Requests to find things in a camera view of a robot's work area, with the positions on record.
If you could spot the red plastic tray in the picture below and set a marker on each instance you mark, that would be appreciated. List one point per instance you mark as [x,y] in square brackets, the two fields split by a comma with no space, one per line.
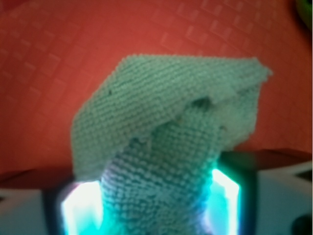
[55,53]

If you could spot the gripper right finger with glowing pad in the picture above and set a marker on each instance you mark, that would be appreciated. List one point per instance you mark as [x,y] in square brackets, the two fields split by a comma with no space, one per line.
[266,192]

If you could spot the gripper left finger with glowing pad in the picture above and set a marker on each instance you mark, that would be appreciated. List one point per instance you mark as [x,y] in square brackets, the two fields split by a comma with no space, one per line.
[72,209]

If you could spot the light blue woven cloth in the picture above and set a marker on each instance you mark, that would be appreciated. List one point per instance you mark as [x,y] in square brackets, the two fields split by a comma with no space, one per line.
[152,133]

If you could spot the green plush toy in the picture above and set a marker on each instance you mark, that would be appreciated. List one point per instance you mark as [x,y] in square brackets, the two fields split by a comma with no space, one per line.
[304,9]

